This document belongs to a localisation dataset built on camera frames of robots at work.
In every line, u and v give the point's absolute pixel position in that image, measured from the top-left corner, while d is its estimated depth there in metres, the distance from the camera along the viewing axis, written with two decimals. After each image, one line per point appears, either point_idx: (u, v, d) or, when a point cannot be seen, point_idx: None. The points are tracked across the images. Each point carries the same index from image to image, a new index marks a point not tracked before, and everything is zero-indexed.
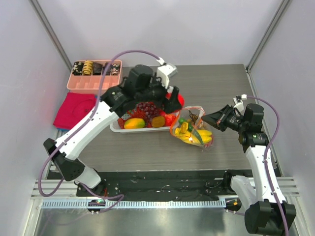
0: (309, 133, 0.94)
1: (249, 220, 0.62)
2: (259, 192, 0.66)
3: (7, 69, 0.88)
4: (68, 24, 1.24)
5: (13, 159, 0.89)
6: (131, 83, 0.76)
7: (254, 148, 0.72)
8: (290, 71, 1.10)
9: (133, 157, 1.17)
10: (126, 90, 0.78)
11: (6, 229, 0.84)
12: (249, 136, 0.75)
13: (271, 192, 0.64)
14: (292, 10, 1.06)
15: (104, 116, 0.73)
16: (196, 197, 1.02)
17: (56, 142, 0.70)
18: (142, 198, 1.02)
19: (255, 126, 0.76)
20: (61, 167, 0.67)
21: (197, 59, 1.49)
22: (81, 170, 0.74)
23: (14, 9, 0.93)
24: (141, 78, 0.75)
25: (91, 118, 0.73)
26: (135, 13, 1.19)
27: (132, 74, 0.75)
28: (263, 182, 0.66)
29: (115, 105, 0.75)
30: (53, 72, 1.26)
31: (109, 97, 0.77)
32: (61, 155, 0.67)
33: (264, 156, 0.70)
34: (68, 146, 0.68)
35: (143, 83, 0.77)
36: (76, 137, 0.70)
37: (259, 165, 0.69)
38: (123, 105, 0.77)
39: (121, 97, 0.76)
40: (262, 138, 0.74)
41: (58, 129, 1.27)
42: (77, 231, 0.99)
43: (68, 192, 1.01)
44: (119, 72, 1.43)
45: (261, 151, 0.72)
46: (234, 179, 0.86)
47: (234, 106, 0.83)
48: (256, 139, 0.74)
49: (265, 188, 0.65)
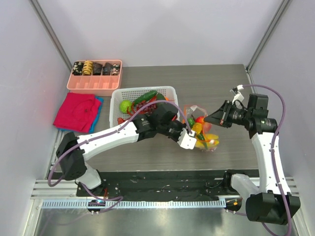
0: (309, 133, 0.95)
1: (251, 208, 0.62)
2: (263, 183, 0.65)
3: (6, 68, 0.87)
4: (68, 24, 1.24)
5: (13, 159, 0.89)
6: (158, 116, 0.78)
7: (262, 134, 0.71)
8: (290, 71, 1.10)
9: (134, 156, 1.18)
10: (151, 120, 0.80)
11: (6, 229, 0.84)
12: (257, 121, 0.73)
13: (276, 184, 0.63)
14: (293, 10, 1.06)
15: (130, 133, 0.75)
16: (196, 197, 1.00)
17: (78, 138, 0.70)
18: (142, 198, 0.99)
19: (260, 112, 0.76)
20: (76, 162, 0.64)
21: (197, 59, 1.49)
22: (80, 175, 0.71)
23: (13, 8, 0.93)
24: (169, 115, 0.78)
25: (118, 131, 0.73)
26: (134, 13, 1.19)
27: (161, 108, 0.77)
28: (268, 172, 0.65)
29: (142, 129, 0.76)
30: (53, 72, 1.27)
31: (137, 121, 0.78)
32: (80, 151, 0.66)
33: (270, 145, 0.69)
34: (89, 146, 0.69)
35: (168, 119, 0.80)
36: (99, 141, 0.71)
37: (266, 154, 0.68)
38: (146, 132, 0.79)
39: (147, 125, 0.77)
40: (270, 124, 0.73)
41: (58, 129, 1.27)
42: (77, 230, 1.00)
43: (68, 192, 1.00)
44: (119, 72, 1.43)
45: (268, 139, 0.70)
46: (234, 176, 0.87)
47: (232, 102, 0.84)
48: (264, 125, 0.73)
49: (269, 179, 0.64)
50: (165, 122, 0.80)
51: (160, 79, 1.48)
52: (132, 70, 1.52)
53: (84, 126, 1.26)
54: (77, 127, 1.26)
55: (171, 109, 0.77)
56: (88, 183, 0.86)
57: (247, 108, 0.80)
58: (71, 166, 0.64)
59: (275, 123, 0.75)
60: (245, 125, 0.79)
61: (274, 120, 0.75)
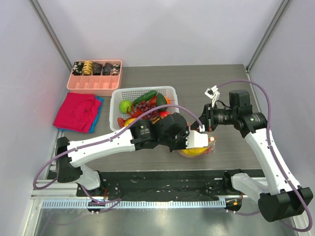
0: (309, 133, 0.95)
1: (267, 209, 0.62)
2: (272, 184, 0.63)
3: (6, 68, 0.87)
4: (68, 24, 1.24)
5: (13, 159, 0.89)
6: (162, 126, 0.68)
7: (256, 133, 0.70)
8: (290, 71, 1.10)
9: (134, 156, 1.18)
10: (155, 129, 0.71)
11: (6, 229, 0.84)
12: (247, 120, 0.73)
13: (285, 180, 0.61)
14: (293, 10, 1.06)
15: (124, 143, 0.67)
16: (196, 197, 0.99)
17: (69, 144, 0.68)
18: (142, 198, 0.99)
19: (244, 109, 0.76)
20: (61, 170, 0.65)
21: (197, 59, 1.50)
22: (74, 179, 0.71)
23: (13, 8, 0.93)
24: (174, 127, 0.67)
25: (110, 139, 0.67)
26: (134, 14, 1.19)
27: (167, 119, 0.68)
28: (274, 171, 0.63)
29: (138, 138, 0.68)
30: (53, 72, 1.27)
31: (136, 128, 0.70)
32: (67, 159, 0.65)
33: (267, 142, 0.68)
34: (77, 155, 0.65)
35: (174, 132, 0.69)
36: (88, 149, 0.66)
37: (266, 153, 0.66)
38: (144, 142, 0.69)
39: (146, 133, 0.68)
40: (259, 119, 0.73)
41: (58, 129, 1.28)
42: (77, 230, 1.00)
43: (68, 192, 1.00)
44: (119, 72, 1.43)
45: (264, 136, 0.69)
46: (234, 178, 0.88)
47: (213, 106, 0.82)
48: (254, 122, 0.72)
49: (277, 177, 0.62)
50: (169, 134, 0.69)
51: (160, 79, 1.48)
52: (132, 70, 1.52)
53: (84, 126, 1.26)
54: (77, 127, 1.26)
55: (178, 121, 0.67)
56: (87, 184, 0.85)
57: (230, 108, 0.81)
58: (59, 172, 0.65)
59: (264, 117, 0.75)
60: (234, 124, 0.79)
61: (262, 113, 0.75)
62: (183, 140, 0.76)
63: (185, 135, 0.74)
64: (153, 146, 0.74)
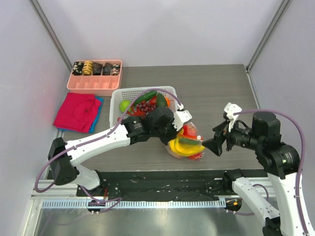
0: (309, 133, 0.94)
1: None
2: (288, 231, 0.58)
3: (6, 68, 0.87)
4: (68, 24, 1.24)
5: (13, 159, 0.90)
6: (152, 119, 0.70)
7: (285, 179, 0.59)
8: (290, 71, 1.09)
9: (134, 157, 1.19)
10: (145, 122, 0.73)
11: (7, 229, 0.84)
12: (277, 160, 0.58)
13: (303, 232, 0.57)
14: (293, 10, 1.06)
15: (120, 138, 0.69)
16: (196, 198, 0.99)
17: (66, 144, 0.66)
18: (142, 198, 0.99)
19: (273, 140, 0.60)
20: (61, 171, 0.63)
21: (197, 59, 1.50)
22: (71, 180, 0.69)
23: (13, 8, 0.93)
24: (164, 119, 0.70)
25: (107, 134, 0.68)
26: (134, 14, 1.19)
27: (156, 111, 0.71)
28: (295, 222, 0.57)
29: (134, 132, 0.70)
30: (53, 72, 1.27)
31: (129, 124, 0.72)
32: (67, 158, 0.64)
33: (296, 191, 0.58)
34: (76, 153, 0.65)
35: (164, 123, 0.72)
36: (87, 146, 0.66)
37: (290, 203, 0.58)
38: (139, 135, 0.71)
39: (140, 128, 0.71)
40: (292, 160, 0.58)
41: (58, 129, 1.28)
42: (77, 231, 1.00)
43: (68, 192, 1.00)
44: (119, 72, 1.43)
45: (293, 183, 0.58)
46: (235, 183, 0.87)
47: (230, 130, 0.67)
48: (285, 163, 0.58)
49: (297, 228, 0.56)
50: (159, 126, 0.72)
51: (160, 79, 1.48)
52: (132, 70, 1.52)
53: (84, 126, 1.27)
54: (78, 127, 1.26)
55: (167, 113, 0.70)
56: (86, 184, 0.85)
57: (254, 134, 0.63)
58: (57, 174, 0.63)
59: (296, 151, 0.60)
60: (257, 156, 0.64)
61: (294, 148, 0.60)
62: (172, 129, 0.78)
63: (170, 123, 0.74)
64: (145, 139, 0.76)
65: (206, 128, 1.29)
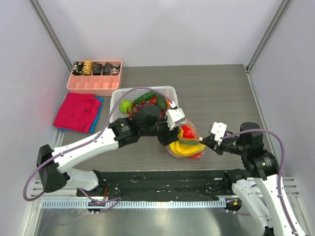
0: (309, 133, 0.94)
1: None
2: (279, 232, 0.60)
3: (6, 69, 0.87)
4: (68, 24, 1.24)
5: (13, 159, 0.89)
6: (139, 120, 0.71)
7: (267, 181, 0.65)
8: (290, 71, 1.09)
9: (133, 156, 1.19)
10: (131, 124, 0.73)
11: (7, 229, 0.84)
12: (258, 164, 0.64)
13: (293, 231, 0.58)
14: (293, 10, 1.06)
15: (108, 142, 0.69)
16: (196, 198, 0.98)
17: (53, 151, 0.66)
18: (142, 198, 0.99)
19: (256, 147, 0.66)
20: (48, 177, 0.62)
21: (197, 60, 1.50)
22: (61, 187, 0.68)
23: (13, 9, 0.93)
24: (150, 118, 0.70)
25: (94, 139, 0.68)
26: (134, 14, 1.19)
27: (141, 112, 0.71)
28: (282, 220, 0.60)
29: (121, 135, 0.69)
30: (53, 72, 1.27)
31: (117, 127, 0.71)
32: (54, 165, 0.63)
33: (278, 191, 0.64)
34: (63, 159, 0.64)
35: (150, 122, 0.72)
36: (74, 152, 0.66)
37: (275, 202, 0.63)
38: (127, 138, 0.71)
39: (127, 131, 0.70)
40: (271, 163, 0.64)
41: (58, 129, 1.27)
42: (77, 230, 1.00)
43: (68, 192, 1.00)
44: (119, 72, 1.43)
45: (274, 184, 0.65)
46: (236, 186, 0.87)
47: (219, 144, 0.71)
48: (266, 166, 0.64)
49: (285, 228, 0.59)
50: (147, 125, 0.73)
51: (160, 79, 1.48)
52: (132, 70, 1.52)
53: (84, 126, 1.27)
54: (77, 127, 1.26)
55: (153, 113, 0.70)
56: (86, 185, 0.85)
57: (240, 142, 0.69)
58: (46, 181, 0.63)
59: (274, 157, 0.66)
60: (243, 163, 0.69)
61: (273, 155, 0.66)
62: (165, 127, 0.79)
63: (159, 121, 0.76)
64: (134, 140, 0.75)
65: (206, 128, 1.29)
